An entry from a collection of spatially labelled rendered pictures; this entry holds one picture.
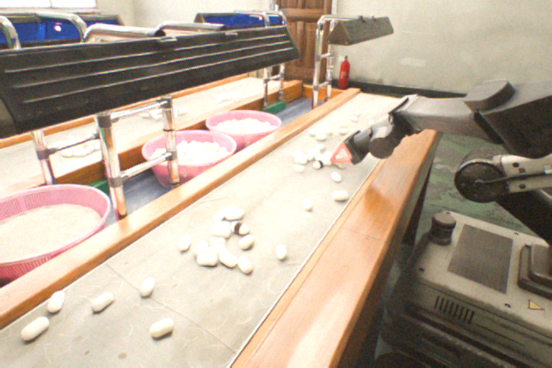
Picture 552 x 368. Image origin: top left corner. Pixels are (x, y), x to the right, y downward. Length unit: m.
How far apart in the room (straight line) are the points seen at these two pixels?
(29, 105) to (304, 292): 0.42
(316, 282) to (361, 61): 4.98
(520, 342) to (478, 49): 4.47
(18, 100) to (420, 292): 1.03
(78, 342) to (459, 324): 0.94
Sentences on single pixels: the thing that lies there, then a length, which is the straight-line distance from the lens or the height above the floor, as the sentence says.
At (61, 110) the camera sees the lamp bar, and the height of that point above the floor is 1.06.
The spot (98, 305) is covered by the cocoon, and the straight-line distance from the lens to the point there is 0.61.
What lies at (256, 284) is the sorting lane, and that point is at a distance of 0.61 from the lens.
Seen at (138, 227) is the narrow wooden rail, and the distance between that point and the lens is 0.73.
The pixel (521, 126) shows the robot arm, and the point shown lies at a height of 1.03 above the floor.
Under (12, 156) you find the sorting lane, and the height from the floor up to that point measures 0.74.
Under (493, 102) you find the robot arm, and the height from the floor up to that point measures 1.05.
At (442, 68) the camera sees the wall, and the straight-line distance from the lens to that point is 5.34.
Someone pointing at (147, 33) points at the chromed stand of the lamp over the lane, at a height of 1.12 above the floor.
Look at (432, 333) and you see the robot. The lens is 1.18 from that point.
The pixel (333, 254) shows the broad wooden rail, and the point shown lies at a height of 0.76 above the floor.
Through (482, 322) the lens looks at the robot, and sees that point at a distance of 1.15.
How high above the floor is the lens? 1.16
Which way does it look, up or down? 25 degrees down
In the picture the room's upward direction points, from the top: 2 degrees clockwise
